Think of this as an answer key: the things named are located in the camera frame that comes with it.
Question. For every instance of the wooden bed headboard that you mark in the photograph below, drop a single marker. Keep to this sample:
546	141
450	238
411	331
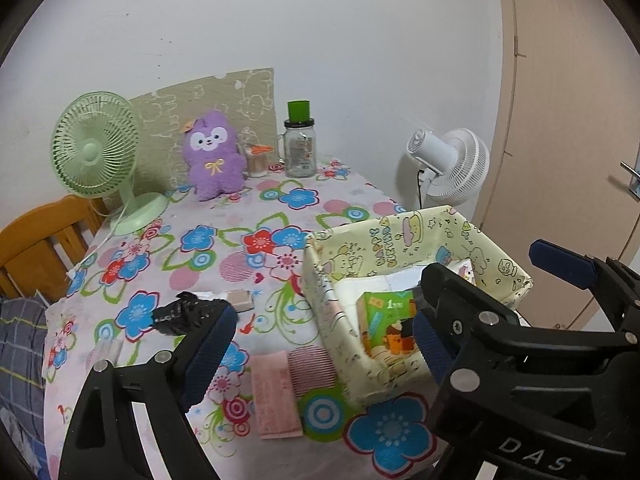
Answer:
35	240

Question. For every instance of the green tissue packet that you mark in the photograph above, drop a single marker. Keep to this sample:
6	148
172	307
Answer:
387	327

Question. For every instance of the purple plush toy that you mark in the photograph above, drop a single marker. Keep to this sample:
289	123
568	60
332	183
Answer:
215	170

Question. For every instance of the grey plaid pillow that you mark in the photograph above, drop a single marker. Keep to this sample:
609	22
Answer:
20	340

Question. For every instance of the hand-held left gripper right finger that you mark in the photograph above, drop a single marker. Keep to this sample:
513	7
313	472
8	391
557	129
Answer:
430	350

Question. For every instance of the white standing fan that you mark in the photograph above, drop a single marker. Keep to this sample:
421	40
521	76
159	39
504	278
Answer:
460	165

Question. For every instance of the yellow cartoon print box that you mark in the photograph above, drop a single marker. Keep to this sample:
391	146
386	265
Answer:
400	240

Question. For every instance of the glass jar mug green lid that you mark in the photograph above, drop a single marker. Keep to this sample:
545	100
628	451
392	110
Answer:
300	152

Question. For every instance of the floral tablecloth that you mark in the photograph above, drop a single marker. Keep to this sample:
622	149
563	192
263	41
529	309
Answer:
200	260

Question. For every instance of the cotton swab container orange lid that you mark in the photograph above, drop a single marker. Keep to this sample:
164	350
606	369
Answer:
256	165

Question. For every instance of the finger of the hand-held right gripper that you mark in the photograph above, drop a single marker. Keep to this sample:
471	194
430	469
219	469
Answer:
450	290
560	262

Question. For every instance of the beige door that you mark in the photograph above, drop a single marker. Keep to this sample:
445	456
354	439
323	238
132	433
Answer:
560	110

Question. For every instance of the beige sponge block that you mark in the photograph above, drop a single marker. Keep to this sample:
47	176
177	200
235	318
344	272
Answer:
241	301

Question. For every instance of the clear plastic packet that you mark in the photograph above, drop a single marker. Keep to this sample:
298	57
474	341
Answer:
107	350

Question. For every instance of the black plastic bag roll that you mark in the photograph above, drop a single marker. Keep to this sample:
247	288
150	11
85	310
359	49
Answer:
175	312

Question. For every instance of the pink packet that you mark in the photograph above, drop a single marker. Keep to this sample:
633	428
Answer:
274	395

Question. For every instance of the cartoon print tissue packet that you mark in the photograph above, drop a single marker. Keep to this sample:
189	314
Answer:
467	271

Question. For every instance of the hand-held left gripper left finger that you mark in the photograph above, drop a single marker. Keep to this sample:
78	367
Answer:
212	350

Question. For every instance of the green desk fan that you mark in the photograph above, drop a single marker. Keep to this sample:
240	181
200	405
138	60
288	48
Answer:
92	152

